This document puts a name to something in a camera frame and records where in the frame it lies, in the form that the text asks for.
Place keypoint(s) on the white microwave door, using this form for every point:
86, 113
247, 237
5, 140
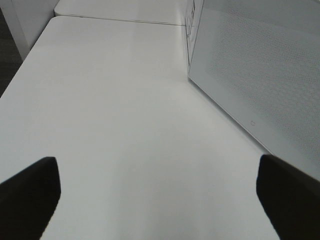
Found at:
265, 54

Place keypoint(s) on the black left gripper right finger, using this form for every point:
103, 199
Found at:
290, 199

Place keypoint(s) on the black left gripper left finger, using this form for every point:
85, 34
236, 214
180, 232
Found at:
29, 199

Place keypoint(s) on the white partition panel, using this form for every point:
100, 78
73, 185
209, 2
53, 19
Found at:
26, 19

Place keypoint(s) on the white microwave oven body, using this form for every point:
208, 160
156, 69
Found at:
192, 20

